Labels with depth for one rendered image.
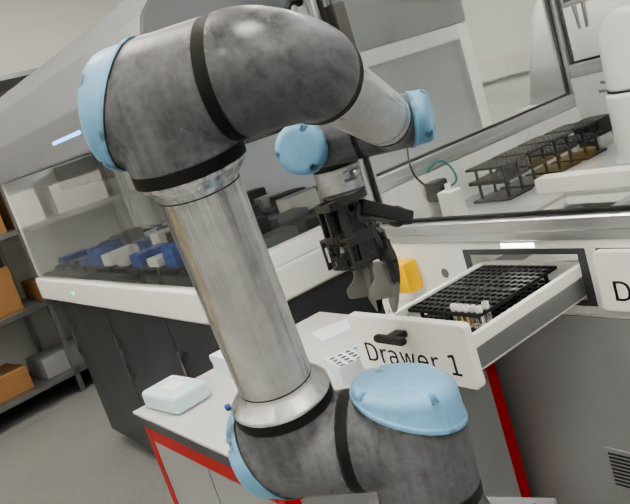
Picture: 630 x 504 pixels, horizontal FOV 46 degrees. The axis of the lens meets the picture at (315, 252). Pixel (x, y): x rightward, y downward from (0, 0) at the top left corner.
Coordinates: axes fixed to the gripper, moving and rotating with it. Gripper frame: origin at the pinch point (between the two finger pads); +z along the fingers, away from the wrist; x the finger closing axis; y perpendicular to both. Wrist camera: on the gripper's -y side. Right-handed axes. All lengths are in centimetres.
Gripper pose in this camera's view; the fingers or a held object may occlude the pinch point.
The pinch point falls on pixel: (387, 302)
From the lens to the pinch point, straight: 124.1
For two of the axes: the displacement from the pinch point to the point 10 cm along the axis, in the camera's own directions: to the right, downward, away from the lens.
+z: 3.0, 9.3, 2.0
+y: -7.5, 3.6, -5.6
